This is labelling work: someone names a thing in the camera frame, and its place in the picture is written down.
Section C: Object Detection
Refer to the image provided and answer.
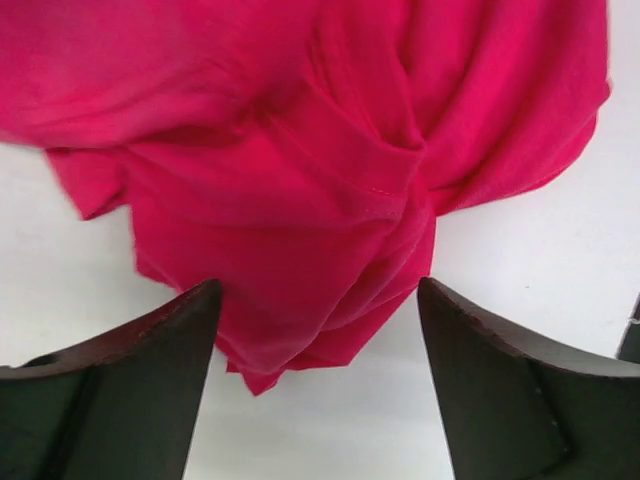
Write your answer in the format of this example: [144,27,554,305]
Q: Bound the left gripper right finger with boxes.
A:
[417,278,639,480]

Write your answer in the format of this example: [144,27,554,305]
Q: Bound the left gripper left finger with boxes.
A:
[1,281,223,480]

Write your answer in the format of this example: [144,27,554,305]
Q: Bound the magenta t shirt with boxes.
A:
[1,1,610,395]

